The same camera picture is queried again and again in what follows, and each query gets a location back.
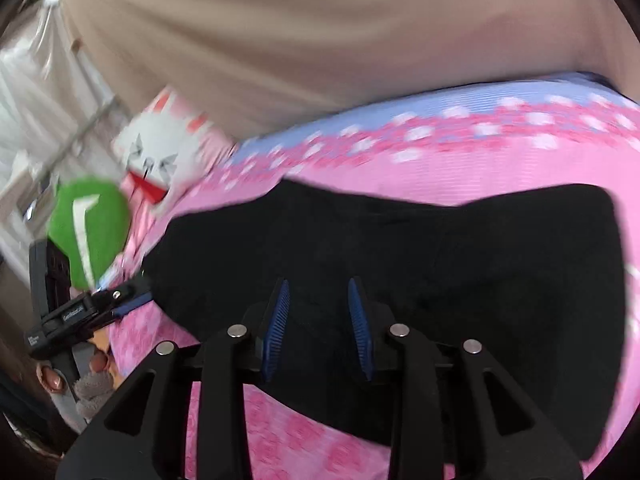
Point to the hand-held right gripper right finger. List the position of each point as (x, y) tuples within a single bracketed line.
[(361, 327)]

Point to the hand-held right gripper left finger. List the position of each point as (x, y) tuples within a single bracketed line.
[(276, 327)]

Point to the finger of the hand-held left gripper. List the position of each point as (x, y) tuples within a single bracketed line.
[(132, 302)]

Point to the black pants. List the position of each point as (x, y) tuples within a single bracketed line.
[(450, 270)]

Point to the person's left hand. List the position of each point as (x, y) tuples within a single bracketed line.
[(52, 379)]

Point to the green plush cushion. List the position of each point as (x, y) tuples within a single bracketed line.
[(100, 220)]

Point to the white rabbit face pillow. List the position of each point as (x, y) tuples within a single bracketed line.
[(160, 155)]

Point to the white curtain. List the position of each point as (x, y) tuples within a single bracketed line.
[(40, 110)]

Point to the pink floral blanket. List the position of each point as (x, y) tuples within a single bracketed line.
[(500, 170)]

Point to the beige cloth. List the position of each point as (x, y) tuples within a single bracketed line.
[(325, 35)]

